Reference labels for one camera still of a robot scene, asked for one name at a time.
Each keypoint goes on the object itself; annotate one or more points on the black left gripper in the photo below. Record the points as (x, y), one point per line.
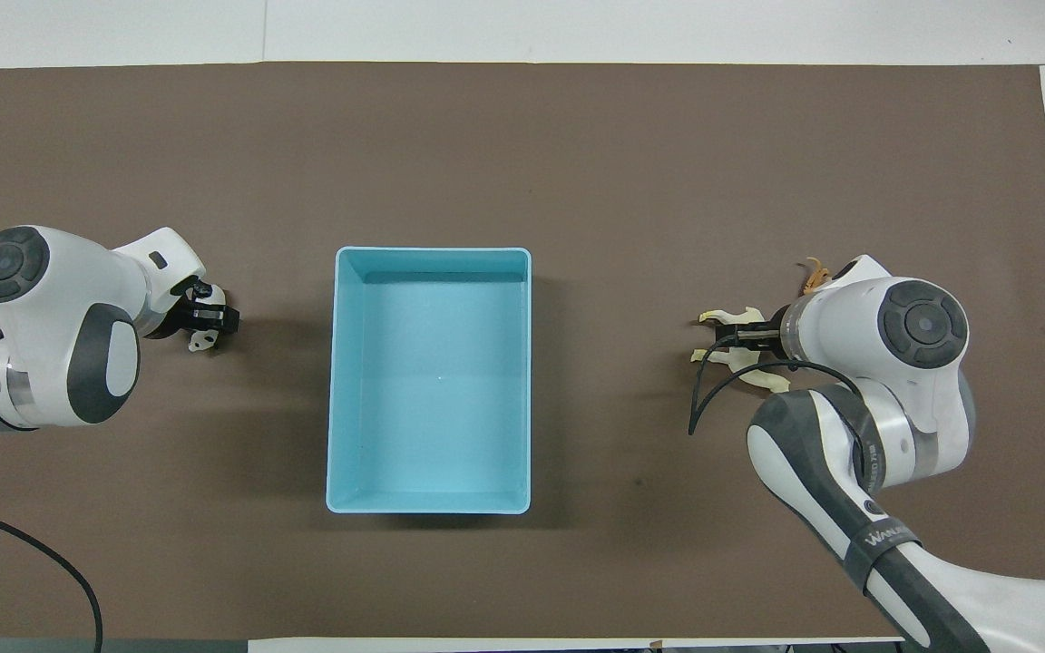
(173, 317)

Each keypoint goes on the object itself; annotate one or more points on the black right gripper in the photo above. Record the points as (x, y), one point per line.
(778, 331)

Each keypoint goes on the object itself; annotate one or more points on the black and white panda toy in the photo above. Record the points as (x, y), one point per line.
(205, 343)

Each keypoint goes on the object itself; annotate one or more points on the cream white horse toy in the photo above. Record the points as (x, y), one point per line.
(747, 360)

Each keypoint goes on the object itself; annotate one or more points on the orange striped tiger toy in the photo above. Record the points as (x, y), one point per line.
(815, 275)

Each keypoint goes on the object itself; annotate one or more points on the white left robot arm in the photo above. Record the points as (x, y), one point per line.
(42, 308)

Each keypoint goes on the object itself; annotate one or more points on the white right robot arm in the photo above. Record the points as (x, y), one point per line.
(894, 363)

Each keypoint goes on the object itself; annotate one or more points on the light blue storage box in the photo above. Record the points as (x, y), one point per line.
(432, 381)

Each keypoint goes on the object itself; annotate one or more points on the brown table mat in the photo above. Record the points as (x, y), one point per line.
(668, 163)

